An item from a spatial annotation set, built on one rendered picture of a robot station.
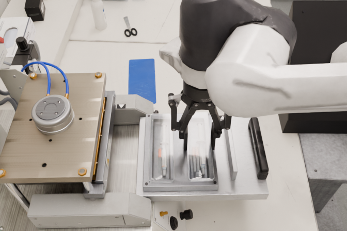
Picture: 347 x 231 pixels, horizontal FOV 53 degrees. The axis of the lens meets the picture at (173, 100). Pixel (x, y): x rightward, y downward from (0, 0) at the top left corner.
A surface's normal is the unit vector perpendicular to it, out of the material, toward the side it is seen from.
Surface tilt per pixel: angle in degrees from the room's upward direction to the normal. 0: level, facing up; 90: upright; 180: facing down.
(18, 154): 0
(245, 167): 0
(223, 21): 90
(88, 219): 90
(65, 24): 0
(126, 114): 90
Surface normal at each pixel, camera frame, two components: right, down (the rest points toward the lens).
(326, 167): 0.00, -0.64
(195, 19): -0.43, 0.61
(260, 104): -0.13, 0.70
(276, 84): -0.28, 0.30
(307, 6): -0.01, 0.11
